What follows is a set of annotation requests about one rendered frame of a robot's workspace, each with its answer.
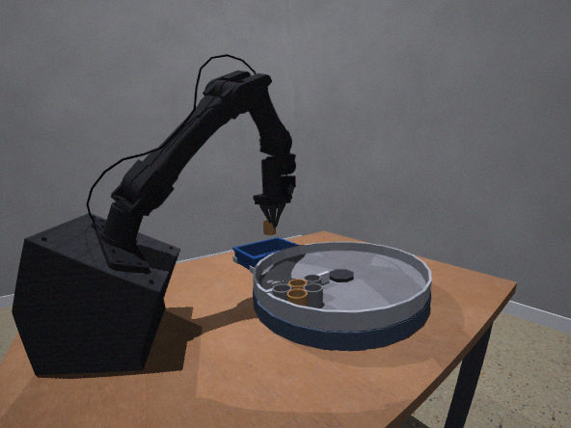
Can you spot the blue open crate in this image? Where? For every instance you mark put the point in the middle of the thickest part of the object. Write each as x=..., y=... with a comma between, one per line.
x=251, y=254

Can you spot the grey metal bushing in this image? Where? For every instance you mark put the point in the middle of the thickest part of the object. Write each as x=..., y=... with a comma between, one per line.
x=313, y=278
x=281, y=288
x=315, y=297

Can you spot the grey round turntable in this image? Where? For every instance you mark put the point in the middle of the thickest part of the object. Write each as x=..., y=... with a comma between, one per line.
x=379, y=276

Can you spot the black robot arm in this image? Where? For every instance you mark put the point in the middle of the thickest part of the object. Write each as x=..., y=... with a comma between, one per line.
x=148, y=182

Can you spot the bronze bushing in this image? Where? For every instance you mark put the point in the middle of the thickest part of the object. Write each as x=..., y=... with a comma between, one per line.
x=295, y=296
x=297, y=282
x=268, y=228

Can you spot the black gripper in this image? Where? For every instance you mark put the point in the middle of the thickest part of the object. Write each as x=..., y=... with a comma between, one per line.
x=271, y=190

